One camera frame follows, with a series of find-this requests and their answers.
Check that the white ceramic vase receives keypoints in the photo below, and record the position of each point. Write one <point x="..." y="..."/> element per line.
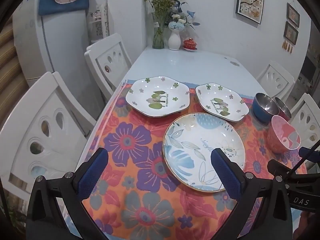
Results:
<point x="174" y="41"/>

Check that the red lidded cup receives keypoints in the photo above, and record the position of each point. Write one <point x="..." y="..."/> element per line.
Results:
<point x="190" y="44"/>

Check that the round blue leaf plate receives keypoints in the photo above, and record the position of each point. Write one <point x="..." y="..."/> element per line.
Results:
<point x="190" y="150"/>

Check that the red steel bowl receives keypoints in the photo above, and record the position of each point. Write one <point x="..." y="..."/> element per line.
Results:
<point x="283" y="108"/>

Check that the floral wall poster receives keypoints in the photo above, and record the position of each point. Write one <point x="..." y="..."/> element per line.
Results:
<point x="251" y="0"/>

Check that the clear glass vase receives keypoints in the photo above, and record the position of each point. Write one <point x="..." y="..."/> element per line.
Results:
<point x="158" y="36"/>

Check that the blue steel bowl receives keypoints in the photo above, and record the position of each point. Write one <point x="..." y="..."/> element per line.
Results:
<point x="265" y="108"/>

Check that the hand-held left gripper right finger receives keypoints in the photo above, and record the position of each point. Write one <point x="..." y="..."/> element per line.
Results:
<point x="225" y="172"/>

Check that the small white hexagonal flower plate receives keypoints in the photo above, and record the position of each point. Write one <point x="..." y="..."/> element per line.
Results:
<point x="221" y="102"/>

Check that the framed wall picture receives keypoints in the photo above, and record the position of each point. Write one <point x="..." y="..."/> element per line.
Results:
<point x="293" y="14"/>
<point x="290" y="33"/>

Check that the white wooden chair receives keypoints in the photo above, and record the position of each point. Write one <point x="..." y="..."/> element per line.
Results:
<point x="277" y="72"/>
<point x="50" y="120"/>
<point x="307" y="110"/>
<point x="110" y="52"/>

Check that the white refrigerator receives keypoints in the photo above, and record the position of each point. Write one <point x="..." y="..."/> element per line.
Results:
<point x="67" y="42"/>

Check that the woven bamboo blind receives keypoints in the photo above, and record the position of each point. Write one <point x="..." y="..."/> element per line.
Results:
<point x="10" y="62"/>

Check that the pink patterned bowl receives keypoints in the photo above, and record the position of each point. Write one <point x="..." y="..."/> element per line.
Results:
<point x="282" y="135"/>

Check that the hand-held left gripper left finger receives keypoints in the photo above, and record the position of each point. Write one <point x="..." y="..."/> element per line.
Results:
<point x="93" y="172"/>

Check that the white storage rack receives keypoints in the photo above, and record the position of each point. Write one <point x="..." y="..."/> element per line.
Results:
<point x="100" y="22"/>

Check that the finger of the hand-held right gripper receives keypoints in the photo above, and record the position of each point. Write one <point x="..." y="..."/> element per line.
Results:
<point x="280" y="168"/>
<point x="307" y="152"/>

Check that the large white hexagonal flower plate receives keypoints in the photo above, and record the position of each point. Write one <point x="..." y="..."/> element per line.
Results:
<point x="157" y="97"/>

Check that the hanging orange ornaments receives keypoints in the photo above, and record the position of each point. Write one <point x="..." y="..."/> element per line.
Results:
<point x="287" y="47"/>

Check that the orange floral tablecloth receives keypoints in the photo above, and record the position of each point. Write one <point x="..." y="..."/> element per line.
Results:
<point x="140" y="142"/>

